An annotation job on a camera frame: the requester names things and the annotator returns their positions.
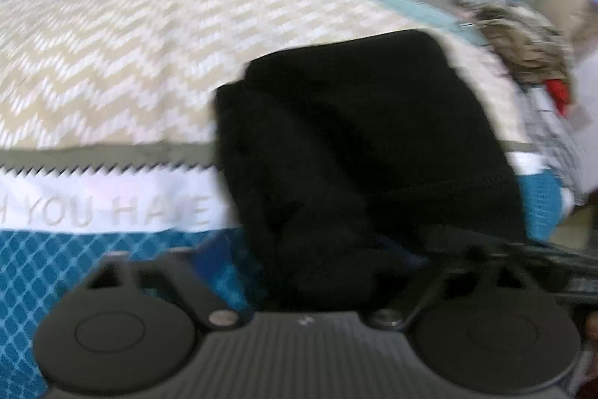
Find chevron striped teal blanket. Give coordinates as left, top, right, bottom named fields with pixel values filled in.
left=0, top=0, right=580, bottom=399

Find black pants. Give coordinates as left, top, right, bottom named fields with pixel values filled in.
left=214, top=29, right=528, bottom=313

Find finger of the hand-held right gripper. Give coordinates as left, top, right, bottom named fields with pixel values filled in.
left=507, top=239, right=598, bottom=309

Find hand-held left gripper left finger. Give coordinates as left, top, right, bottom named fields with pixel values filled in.
left=88, top=247, right=246, bottom=331

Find grey brown fluffy cloth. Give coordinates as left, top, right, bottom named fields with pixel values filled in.
left=472, top=4, right=576, bottom=88

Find red cloth piece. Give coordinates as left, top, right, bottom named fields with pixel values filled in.
left=544, top=77, right=574, bottom=117

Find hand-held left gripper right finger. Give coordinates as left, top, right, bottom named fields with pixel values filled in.
left=368, top=247, right=536, bottom=331

